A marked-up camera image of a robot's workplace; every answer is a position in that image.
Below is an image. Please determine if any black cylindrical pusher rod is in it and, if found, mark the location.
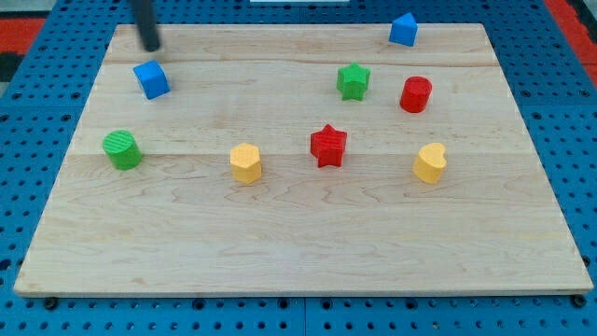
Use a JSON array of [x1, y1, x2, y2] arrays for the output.
[[130, 0, 160, 52]]

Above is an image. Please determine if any blue cube block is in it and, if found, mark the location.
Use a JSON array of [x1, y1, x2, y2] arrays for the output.
[[132, 60, 171, 100]]

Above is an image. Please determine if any green star block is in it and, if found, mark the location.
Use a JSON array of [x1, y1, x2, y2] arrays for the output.
[[336, 63, 371, 101]]

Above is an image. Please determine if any blue triangular prism block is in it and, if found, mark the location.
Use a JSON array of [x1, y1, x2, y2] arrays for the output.
[[388, 12, 418, 47]]

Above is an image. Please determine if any light wooden board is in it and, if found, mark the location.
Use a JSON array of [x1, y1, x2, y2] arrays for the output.
[[14, 23, 593, 298]]

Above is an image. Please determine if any red star block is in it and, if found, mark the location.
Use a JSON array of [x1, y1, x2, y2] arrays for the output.
[[310, 124, 348, 168]]

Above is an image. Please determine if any green cylinder block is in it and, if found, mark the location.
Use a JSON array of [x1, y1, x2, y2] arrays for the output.
[[103, 130, 143, 170]]

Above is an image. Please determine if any red cylinder block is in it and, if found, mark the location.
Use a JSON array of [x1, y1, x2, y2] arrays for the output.
[[399, 77, 433, 113]]

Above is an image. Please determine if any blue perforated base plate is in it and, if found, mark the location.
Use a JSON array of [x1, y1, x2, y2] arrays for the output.
[[1, 0, 596, 335]]

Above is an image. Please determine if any yellow hexagon block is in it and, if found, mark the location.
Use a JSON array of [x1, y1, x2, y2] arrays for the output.
[[229, 143, 262, 184]]

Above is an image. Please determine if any yellow heart block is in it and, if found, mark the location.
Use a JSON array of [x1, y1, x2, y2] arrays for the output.
[[412, 143, 447, 184]]

